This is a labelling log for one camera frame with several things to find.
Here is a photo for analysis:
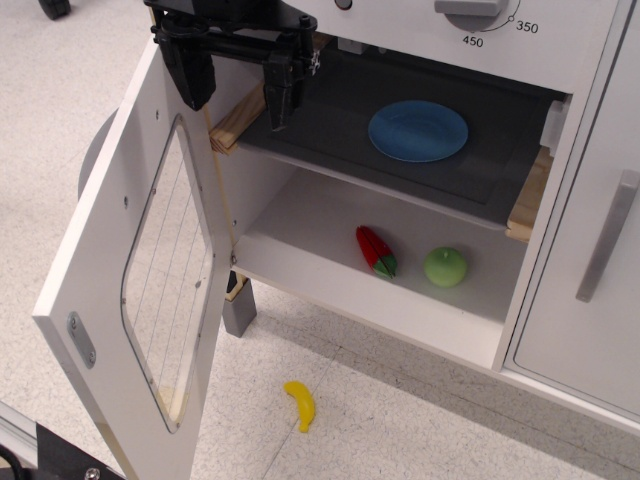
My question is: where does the green toy apple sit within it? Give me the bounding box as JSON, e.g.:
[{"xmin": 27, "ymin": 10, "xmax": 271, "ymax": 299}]
[{"xmin": 423, "ymin": 247, "xmax": 468, "ymax": 288}]

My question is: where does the blue plate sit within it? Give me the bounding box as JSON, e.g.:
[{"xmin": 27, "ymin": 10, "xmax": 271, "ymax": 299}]
[{"xmin": 368, "ymin": 100, "xmax": 469, "ymax": 163}]

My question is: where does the white oven door with window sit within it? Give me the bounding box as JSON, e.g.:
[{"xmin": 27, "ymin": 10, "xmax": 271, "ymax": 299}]
[{"xmin": 33, "ymin": 44, "xmax": 231, "ymax": 479}]

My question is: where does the grey cabinet door handle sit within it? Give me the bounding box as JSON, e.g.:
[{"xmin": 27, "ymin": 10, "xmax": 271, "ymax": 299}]
[{"xmin": 576, "ymin": 170, "xmax": 639, "ymax": 303}]

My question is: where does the yellow toy banana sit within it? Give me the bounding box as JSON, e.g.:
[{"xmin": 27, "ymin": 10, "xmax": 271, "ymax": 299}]
[{"xmin": 283, "ymin": 380, "xmax": 316, "ymax": 433}]

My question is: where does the grey cabinet leg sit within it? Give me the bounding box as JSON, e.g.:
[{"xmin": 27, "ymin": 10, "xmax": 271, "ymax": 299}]
[{"xmin": 222, "ymin": 280, "xmax": 257, "ymax": 338}]

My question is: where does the black caster wheel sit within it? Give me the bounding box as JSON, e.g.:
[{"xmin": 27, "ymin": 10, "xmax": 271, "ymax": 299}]
[{"xmin": 39, "ymin": 0, "xmax": 71, "ymax": 20}]

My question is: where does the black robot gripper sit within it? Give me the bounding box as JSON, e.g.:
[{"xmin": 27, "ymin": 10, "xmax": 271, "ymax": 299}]
[{"xmin": 145, "ymin": 1, "xmax": 317, "ymax": 131}]

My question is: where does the dark grey oven shelf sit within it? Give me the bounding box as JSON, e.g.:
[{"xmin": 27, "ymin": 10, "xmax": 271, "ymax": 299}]
[{"xmin": 240, "ymin": 44, "xmax": 560, "ymax": 229}]

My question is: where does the red green toy chili pepper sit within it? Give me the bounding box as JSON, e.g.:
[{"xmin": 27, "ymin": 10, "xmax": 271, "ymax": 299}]
[{"xmin": 356, "ymin": 226, "xmax": 398, "ymax": 279}]

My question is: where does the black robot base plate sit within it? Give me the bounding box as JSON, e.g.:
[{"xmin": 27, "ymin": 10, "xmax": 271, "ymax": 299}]
[{"xmin": 32, "ymin": 424, "xmax": 124, "ymax": 480}]

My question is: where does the white toy kitchen oven cabinet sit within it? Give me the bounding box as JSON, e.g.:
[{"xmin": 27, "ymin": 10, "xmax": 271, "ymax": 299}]
[{"xmin": 222, "ymin": 1, "xmax": 639, "ymax": 433}]

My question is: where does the grey oven temperature knob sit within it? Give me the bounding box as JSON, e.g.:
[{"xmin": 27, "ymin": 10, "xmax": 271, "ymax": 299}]
[{"xmin": 434, "ymin": 0, "xmax": 509, "ymax": 32}]

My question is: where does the black cable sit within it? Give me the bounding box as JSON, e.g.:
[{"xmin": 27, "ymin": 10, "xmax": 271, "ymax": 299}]
[{"xmin": 0, "ymin": 444, "xmax": 33, "ymax": 480}]

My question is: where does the white side cabinet door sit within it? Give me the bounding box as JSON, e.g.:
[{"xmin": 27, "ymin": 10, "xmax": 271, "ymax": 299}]
[{"xmin": 506, "ymin": 2, "xmax": 639, "ymax": 421}]

